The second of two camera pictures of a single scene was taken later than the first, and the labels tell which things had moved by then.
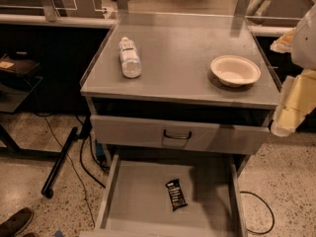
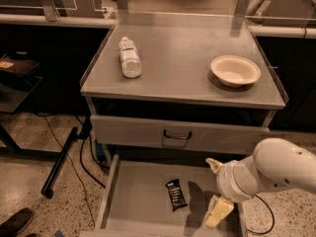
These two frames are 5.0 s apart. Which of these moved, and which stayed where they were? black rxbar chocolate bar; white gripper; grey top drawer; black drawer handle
Moved: white gripper
Stayed: black drawer handle; grey top drawer; black rxbar chocolate bar
